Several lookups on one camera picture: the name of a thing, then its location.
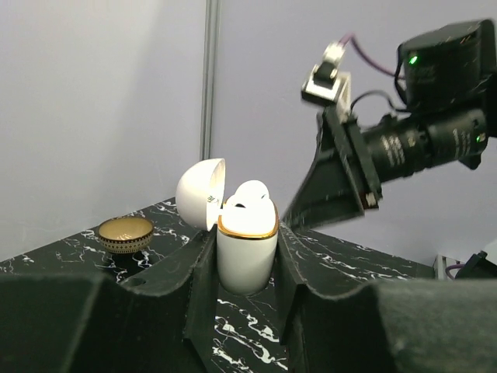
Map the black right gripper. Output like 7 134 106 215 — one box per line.
282 108 488 229

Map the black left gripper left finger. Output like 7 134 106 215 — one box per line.
1 232 216 372

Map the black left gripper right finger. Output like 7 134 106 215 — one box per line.
273 226 496 372

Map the white earbud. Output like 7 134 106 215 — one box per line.
230 180 269 207

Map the small white square case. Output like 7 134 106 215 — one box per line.
176 159 280 295

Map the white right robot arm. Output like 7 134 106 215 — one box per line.
283 19 496 230

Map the gold bowl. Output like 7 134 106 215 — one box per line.
97 216 155 254

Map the black marbled mat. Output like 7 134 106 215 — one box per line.
1 200 434 372

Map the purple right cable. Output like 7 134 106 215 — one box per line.
337 33 405 78

